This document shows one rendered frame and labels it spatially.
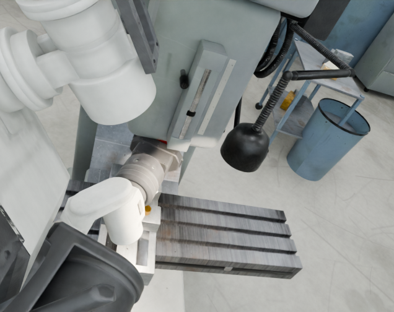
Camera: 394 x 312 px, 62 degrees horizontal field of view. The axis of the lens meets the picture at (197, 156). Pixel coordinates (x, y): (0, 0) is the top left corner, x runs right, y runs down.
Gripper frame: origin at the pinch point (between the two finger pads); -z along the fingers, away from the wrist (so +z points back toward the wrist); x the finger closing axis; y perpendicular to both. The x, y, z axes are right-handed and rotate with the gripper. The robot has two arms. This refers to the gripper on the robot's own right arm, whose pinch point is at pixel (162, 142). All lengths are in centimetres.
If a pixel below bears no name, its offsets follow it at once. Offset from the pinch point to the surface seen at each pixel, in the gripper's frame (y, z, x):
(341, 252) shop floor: 123, -119, -139
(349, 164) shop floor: 121, -244, -158
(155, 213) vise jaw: 20.6, 3.7, -5.1
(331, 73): -34.2, 9.4, -22.2
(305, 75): -34.0, 14.5, -17.8
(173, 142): -11.7, 12.7, -3.6
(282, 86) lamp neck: -32.3, 17.3, -15.3
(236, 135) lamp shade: -22.6, 18.3, -13.0
